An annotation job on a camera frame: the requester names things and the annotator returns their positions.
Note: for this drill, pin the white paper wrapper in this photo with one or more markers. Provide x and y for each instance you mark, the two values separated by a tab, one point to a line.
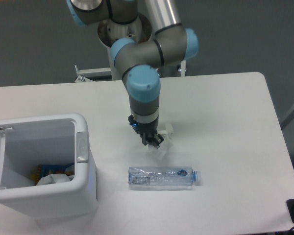
159	152

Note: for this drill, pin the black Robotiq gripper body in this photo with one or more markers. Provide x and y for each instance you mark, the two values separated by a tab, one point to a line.
144	128

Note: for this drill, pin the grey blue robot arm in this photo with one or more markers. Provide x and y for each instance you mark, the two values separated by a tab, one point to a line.
169	37

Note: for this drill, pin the clear plastic water bottle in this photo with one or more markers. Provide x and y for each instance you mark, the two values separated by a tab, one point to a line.
163	177

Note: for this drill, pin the white plastic trash can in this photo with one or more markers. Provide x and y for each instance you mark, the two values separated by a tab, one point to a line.
56	139

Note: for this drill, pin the white crumpled tissue in bin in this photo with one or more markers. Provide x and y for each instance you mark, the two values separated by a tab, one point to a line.
54	179

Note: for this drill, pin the white metal base frame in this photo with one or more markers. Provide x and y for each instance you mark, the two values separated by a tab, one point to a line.
95	72

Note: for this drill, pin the blue yellow snack bag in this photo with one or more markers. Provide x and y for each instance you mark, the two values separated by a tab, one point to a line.
43	170

